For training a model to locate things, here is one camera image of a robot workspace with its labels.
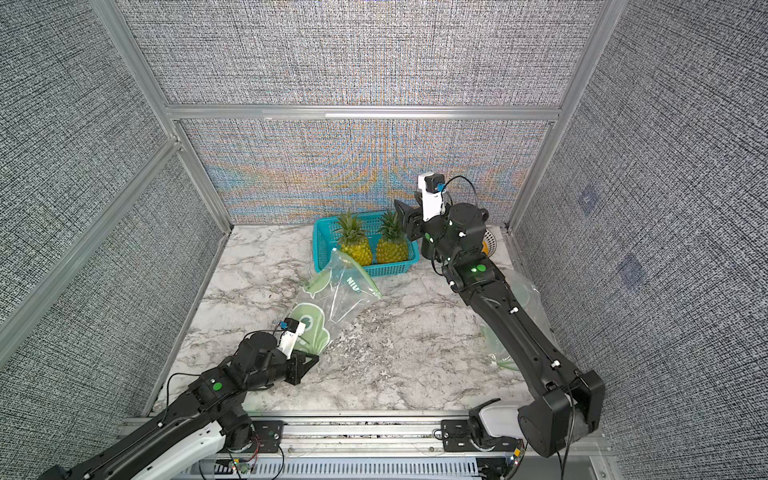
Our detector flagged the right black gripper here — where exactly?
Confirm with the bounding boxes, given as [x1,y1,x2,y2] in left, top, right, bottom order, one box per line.
[402,190,467,273]

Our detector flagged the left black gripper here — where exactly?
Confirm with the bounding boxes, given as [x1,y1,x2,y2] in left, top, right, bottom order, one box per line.
[247,349,322,392]

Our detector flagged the yellow pineapple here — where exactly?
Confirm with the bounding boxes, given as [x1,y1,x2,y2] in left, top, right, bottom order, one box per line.
[376,210,409,264]

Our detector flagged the clear green zip-top bag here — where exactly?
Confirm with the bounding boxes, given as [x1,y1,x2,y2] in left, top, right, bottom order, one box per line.
[479,266,556,370]

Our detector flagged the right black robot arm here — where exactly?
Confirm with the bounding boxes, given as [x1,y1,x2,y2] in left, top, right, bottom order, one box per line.
[394,200,606,457]

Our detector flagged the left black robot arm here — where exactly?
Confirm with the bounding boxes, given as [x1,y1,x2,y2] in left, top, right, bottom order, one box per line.
[39,331,319,479]

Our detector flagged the teal plastic basket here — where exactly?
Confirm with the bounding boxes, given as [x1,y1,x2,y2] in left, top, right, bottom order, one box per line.
[312,211,419,277]

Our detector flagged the patterned bowl with yellow food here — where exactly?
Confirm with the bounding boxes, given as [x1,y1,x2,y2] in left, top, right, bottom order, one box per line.
[482,229,497,257]

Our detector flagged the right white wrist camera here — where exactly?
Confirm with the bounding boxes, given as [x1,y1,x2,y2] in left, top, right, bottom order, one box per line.
[417,172,446,222]

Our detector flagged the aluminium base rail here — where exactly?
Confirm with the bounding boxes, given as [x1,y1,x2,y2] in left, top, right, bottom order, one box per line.
[101,411,619,480]

